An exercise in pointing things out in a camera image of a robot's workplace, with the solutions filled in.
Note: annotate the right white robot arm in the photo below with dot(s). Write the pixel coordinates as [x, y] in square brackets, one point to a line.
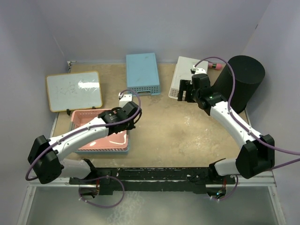
[256, 150]

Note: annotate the blue perforated basket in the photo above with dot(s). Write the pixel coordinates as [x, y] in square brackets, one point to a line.
[142, 73]

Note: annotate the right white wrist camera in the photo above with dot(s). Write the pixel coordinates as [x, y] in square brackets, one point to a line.
[196, 70]

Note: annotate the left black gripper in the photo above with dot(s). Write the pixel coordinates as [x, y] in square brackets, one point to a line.
[131, 125]

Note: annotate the pink marker pen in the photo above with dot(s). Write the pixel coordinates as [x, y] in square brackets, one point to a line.
[215, 66]

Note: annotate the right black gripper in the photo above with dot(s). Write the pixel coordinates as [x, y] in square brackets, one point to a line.
[185, 85]

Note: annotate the small whiteboard yellow frame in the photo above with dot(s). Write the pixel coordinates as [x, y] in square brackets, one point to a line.
[74, 91]

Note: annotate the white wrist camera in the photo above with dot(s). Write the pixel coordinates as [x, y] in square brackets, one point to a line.
[196, 70]
[124, 99]

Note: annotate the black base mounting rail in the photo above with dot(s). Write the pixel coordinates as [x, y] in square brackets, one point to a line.
[198, 180]

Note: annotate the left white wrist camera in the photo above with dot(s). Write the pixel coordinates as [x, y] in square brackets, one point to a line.
[124, 99]

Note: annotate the pink perforated basket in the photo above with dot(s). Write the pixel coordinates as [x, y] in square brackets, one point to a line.
[81, 117]

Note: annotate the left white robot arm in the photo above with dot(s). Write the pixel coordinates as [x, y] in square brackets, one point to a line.
[47, 157]

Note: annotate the large black plastic bin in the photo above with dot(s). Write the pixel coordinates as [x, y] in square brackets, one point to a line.
[249, 73]

